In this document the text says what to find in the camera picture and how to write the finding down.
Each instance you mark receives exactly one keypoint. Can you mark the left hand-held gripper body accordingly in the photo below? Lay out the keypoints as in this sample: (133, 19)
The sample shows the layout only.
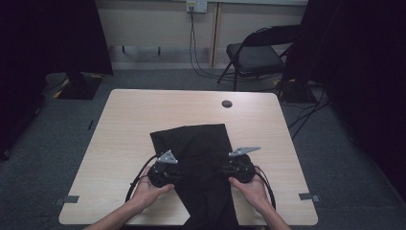
(162, 174)

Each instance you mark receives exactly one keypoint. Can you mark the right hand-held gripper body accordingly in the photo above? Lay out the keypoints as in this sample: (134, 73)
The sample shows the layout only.
(244, 169)

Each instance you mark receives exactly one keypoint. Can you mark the black pants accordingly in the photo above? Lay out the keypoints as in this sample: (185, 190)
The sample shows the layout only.
(199, 147)

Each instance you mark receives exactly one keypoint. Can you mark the person's right hand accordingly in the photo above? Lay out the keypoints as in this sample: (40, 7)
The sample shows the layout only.
(252, 193)

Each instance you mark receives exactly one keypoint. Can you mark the person's left hand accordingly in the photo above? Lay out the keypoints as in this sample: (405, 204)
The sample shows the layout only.
(148, 195)

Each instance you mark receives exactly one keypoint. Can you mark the grey round table grommet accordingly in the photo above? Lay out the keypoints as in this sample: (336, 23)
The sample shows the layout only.
(227, 103)

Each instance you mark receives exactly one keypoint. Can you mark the grey tape strip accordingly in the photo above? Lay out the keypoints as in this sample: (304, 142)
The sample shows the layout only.
(67, 200)
(308, 196)

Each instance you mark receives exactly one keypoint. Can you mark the black folding chair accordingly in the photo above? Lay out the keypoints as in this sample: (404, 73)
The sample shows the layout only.
(255, 59)

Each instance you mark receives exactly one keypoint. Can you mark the dark curtain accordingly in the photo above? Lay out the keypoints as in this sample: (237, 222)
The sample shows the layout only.
(360, 64)
(48, 41)

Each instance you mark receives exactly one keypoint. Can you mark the black stand base plate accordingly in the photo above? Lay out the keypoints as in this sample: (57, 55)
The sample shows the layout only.
(79, 89)
(295, 92)

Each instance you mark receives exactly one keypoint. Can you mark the white wall socket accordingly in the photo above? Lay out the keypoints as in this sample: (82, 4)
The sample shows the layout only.
(196, 5)

